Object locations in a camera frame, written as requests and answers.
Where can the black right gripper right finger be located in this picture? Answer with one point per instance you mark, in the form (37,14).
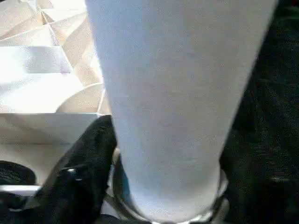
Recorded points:
(264,193)

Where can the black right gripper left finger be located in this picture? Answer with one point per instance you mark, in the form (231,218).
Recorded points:
(77,182)

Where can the white plastic table leg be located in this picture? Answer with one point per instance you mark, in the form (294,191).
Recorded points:
(175,81)

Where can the black glossy mat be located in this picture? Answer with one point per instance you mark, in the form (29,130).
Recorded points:
(275,81)

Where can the white plastic table top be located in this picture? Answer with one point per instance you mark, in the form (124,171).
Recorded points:
(35,93)

